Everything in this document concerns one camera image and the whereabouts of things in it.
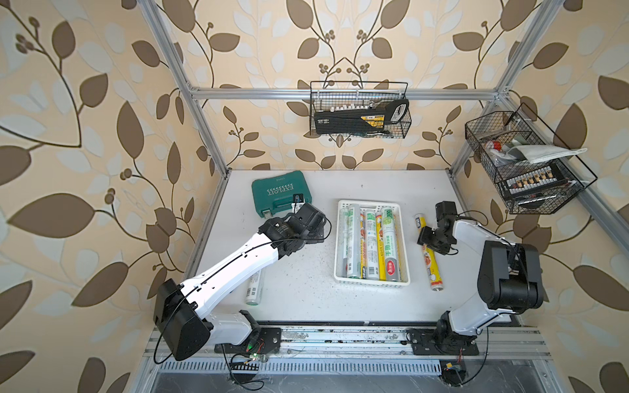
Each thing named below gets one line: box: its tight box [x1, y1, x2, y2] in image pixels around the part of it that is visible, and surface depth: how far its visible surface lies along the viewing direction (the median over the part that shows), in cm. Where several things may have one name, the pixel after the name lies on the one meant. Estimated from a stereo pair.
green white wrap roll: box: [365, 210, 380, 281], surface depth 93 cm
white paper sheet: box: [507, 144, 589, 164], surface depth 64 cm
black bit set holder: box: [505, 165, 568, 198], surface depth 68 cm
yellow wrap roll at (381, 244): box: [375, 212, 387, 282], surface depth 92 cm
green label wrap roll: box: [339, 207, 350, 279], surface depth 93 cm
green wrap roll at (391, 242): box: [381, 206, 399, 282], surface depth 88 cm
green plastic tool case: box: [251, 170, 313, 219], surface depth 110 cm
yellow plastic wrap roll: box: [359, 211, 367, 280], surface depth 93 cm
